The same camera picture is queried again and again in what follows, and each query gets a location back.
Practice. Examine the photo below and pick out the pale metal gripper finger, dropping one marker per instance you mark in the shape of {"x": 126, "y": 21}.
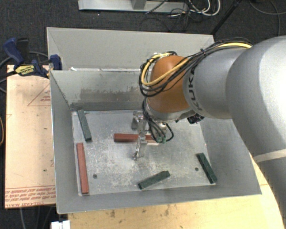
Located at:
{"x": 142, "y": 149}
{"x": 135, "y": 150}

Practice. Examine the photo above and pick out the red-brown flat block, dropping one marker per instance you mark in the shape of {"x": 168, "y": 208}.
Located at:
{"x": 125, "y": 137}
{"x": 82, "y": 169}

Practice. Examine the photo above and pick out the grey metal bin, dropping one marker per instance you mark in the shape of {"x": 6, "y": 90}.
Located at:
{"x": 114, "y": 166}

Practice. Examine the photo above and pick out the dark green flat block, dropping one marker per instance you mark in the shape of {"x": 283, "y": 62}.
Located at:
{"x": 207, "y": 168}
{"x": 154, "y": 180}
{"x": 84, "y": 125}

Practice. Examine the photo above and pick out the brown cardboard board, red print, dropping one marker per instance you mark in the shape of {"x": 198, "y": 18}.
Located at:
{"x": 28, "y": 137}

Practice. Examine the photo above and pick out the black cylinder on white bracket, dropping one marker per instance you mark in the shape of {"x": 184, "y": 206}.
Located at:
{"x": 196, "y": 119}

